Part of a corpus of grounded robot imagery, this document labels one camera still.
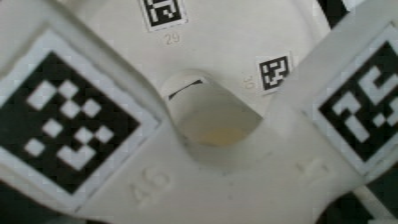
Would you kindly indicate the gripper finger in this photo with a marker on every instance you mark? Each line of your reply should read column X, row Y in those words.
column 367, row 207

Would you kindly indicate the white round table top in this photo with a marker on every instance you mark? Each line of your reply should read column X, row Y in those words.
column 232, row 40

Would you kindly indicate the white cross-shaped table base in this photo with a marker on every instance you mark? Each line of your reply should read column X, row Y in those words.
column 99, row 160

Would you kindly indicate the white table leg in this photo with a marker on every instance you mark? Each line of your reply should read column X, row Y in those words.
column 214, row 117

